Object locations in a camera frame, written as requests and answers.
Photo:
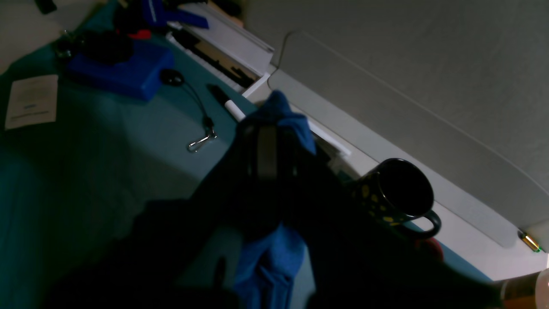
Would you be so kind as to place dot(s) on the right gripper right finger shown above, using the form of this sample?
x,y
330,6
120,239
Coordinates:
x,y
357,262

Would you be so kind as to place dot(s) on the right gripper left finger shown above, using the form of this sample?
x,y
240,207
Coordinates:
x,y
198,253

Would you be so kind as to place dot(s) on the dark blue t-shirt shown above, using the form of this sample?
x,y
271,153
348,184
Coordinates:
x,y
105,283

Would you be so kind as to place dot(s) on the red tape roll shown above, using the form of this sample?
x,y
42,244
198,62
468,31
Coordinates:
x,y
430,246

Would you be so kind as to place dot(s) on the black mug yellow dots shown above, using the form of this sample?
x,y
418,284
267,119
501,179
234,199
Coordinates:
x,y
396,192

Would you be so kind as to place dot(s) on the white black marker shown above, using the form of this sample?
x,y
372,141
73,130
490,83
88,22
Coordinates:
x,y
226,102

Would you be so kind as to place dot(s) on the orange plastic bottle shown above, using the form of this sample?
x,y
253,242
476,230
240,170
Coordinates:
x,y
525,292

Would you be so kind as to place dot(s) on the blue box with knob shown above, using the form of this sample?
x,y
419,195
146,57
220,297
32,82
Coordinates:
x,y
118,64

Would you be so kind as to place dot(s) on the blue orange bottom clamp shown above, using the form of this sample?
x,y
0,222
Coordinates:
x,y
136,19

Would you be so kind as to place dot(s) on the white paper card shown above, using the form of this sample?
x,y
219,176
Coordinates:
x,y
32,101

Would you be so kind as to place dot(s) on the black adapter block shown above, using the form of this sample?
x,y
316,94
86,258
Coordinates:
x,y
46,6

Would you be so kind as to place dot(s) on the carabiner with black lanyard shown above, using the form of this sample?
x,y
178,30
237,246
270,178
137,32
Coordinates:
x,y
192,103

